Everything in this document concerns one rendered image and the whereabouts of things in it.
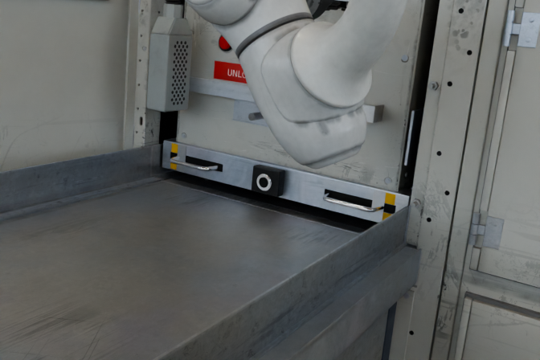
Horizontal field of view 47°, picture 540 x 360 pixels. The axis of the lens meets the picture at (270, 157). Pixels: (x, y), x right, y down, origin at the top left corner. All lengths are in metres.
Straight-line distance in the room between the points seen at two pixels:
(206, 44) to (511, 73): 0.59
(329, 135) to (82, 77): 0.73
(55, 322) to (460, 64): 0.67
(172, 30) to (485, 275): 0.69
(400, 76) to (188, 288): 0.50
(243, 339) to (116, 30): 0.83
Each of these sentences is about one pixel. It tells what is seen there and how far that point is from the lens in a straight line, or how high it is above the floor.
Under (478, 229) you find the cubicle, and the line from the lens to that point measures 1.01.
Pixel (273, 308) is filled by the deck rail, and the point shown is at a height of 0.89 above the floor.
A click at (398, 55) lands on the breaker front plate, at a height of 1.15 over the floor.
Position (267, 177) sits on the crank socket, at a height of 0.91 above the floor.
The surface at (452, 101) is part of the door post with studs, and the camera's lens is 1.01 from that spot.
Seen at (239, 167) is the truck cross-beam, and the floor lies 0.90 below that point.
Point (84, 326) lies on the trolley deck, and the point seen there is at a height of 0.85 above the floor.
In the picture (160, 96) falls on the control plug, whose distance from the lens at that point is 1.19.
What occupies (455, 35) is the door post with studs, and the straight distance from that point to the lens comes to 1.01.
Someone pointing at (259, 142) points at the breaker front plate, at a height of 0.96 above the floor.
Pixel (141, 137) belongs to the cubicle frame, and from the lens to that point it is 1.34.
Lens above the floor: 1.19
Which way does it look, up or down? 12 degrees down
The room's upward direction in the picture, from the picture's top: 5 degrees clockwise
